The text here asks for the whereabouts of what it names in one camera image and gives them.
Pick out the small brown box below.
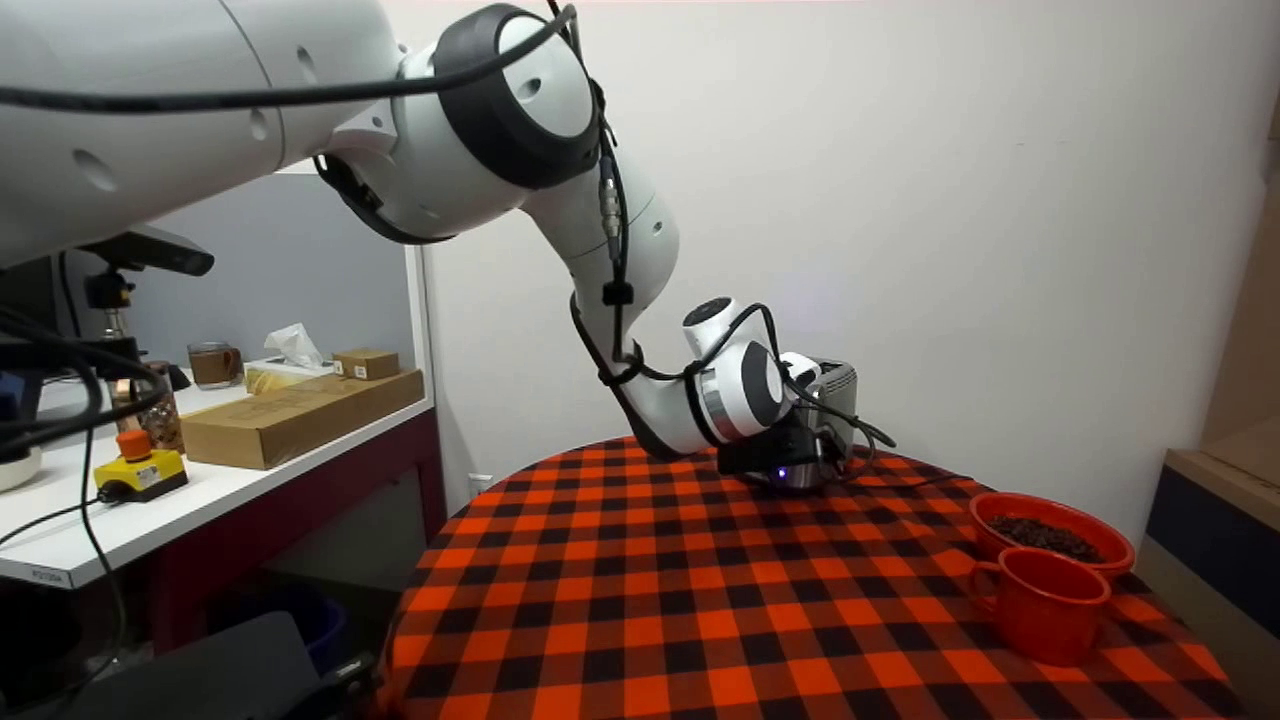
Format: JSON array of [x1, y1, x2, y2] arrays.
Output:
[[184, 339, 248, 389]]

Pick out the orange black checkered tablecloth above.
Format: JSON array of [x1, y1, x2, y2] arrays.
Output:
[[372, 437, 1253, 720]]

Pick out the flat cardboard box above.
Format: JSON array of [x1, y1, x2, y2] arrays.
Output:
[[176, 367, 429, 471]]

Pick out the silver two-slot toaster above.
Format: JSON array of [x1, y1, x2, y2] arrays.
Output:
[[801, 353, 859, 461]]

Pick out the white desk with red front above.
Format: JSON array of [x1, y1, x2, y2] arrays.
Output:
[[0, 376, 453, 657]]

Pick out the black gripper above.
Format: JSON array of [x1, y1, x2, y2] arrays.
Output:
[[716, 397, 855, 496]]

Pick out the tissue box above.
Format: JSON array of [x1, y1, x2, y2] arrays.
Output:
[[242, 318, 350, 401]]

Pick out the yellow toy with orange top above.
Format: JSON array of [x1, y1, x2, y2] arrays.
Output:
[[94, 425, 193, 506]]

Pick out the coffee beans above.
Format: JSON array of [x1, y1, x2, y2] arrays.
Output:
[[997, 516, 1106, 565]]

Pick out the red mug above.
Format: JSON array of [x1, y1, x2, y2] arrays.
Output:
[[968, 543, 1118, 666]]

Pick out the black hanging cable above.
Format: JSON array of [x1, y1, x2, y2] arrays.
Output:
[[0, 397, 133, 645]]

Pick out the black chair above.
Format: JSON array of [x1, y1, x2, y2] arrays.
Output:
[[71, 607, 379, 720]]

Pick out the small cardboard box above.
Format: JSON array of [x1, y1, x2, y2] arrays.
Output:
[[331, 347, 405, 383]]

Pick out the black camera on stand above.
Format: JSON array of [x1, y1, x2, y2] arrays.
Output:
[[71, 227, 219, 344]]

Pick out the wooden cabinet with dark panel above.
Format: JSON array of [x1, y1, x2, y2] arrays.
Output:
[[1140, 91, 1280, 720]]

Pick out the grey partition panel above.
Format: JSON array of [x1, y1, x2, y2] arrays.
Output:
[[118, 163, 432, 404]]

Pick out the brown shiny cup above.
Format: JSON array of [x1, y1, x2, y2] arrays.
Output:
[[107, 376, 184, 456]]

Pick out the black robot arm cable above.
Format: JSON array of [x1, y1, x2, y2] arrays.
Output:
[[0, 0, 901, 456]]

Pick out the red bowl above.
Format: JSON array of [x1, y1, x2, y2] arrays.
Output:
[[968, 488, 1136, 579]]

